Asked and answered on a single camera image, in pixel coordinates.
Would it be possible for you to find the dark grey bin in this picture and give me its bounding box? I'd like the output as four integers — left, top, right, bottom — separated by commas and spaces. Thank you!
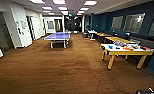
81, 31, 89, 38

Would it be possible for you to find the small white table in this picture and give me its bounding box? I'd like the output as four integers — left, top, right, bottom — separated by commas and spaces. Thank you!
87, 30, 98, 42

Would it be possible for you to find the blue ping pong table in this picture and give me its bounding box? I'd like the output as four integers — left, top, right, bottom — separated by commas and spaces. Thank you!
43, 31, 72, 50

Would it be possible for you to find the dark glass double door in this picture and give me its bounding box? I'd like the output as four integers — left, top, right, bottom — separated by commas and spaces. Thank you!
64, 15, 83, 33

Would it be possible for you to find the brown hallway door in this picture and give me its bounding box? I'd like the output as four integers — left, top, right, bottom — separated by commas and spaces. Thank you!
54, 18, 63, 33

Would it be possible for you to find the blue bowl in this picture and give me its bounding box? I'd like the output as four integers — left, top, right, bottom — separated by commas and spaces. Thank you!
107, 45, 114, 50

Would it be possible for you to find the rectangular ceiling light panel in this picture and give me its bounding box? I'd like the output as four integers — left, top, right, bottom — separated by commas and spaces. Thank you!
52, 0, 67, 5
79, 7, 91, 12
83, 0, 99, 7
57, 6, 69, 11
41, 6, 54, 11
29, 0, 46, 5

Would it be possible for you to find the white hallway door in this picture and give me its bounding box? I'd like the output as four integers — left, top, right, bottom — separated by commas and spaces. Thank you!
29, 15, 44, 40

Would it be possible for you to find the small white-top table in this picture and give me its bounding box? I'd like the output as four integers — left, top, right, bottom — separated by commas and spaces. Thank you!
100, 43, 154, 71

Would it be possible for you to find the flat red item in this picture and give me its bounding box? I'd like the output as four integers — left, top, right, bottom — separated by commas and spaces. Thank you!
141, 46, 152, 51

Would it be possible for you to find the framed glass wall panel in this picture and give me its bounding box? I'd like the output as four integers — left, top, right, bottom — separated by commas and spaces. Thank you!
46, 20, 56, 31

